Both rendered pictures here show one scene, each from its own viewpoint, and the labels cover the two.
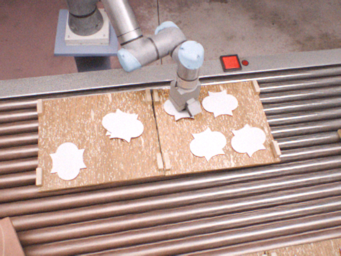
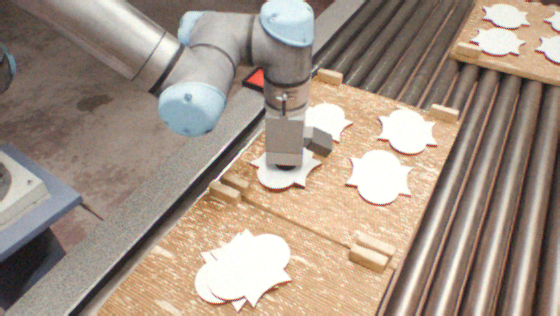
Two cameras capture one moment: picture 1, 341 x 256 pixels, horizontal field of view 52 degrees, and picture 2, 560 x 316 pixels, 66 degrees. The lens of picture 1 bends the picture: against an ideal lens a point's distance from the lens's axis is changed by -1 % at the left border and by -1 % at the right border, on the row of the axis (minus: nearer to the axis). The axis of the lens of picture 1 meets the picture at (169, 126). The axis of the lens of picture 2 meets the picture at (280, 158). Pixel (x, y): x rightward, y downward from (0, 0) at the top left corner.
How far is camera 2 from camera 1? 69 cm
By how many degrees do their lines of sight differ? 30
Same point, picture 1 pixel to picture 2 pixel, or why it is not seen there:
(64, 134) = not seen: outside the picture
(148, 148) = (323, 260)
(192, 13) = (82, 137)
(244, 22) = (155, 104)
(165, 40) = (223, 33)
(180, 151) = (364, 219)
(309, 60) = (329, 24)
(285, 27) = not seen: hidden behind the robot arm
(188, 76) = (306, 68)
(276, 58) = not seen: hidden behind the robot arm
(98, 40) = (26, 198)
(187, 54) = (293, 15)
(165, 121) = (290, 203)
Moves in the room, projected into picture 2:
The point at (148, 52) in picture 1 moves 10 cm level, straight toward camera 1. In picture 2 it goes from (219, 63) to (280, 92)
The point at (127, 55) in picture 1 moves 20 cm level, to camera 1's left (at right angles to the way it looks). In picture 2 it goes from (193, 89) to (19, 176)
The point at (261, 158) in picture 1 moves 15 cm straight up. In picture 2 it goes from (445, 136) to (467, 74)
